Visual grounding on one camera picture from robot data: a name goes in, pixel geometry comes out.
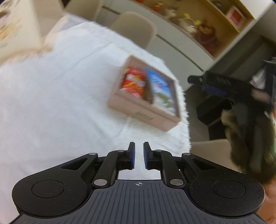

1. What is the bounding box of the wooden display shelf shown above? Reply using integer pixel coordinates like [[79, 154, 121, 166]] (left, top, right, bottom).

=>
[[137, 0, 254, 59]]

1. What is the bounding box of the blue seaweed snack packet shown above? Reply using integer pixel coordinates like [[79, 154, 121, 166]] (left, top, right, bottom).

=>
[[145, 68, 176, 116]]

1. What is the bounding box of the pink cardboard box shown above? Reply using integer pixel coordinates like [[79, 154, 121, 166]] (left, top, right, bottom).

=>
[[108, 55, 181, 132]]

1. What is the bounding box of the white fluffy tablecloth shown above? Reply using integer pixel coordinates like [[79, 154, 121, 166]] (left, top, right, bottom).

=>
[[1, 22, 190, 223]]

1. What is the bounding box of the red spicy snack packet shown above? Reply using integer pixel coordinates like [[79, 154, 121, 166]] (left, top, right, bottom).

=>
[[121, 65, 147, 98]]

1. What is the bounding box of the beige dining chair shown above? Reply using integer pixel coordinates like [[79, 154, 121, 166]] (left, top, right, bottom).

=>
[[109, 12, 157, 49]]

